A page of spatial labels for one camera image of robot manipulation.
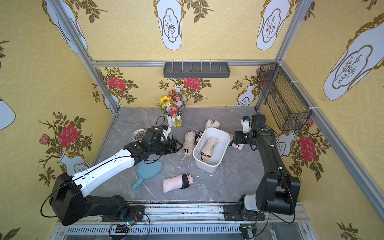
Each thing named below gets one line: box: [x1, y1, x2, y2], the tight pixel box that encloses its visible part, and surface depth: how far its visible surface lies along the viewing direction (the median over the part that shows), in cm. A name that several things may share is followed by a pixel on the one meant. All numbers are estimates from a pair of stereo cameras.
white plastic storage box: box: [192, 127, 231, 173], surface depth 93 cm
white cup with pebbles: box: [132, 129, 147, 141], surface depth 99 cm
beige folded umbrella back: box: [205, 119, 221, 129], surface depth 103 cm
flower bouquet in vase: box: [156, 89, 184, 129], surface depth 102 cm
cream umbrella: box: [182, 130, 196, 157], surface depth 99 cm
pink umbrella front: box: [162, 173, 195, 193], surface depth 81 cm
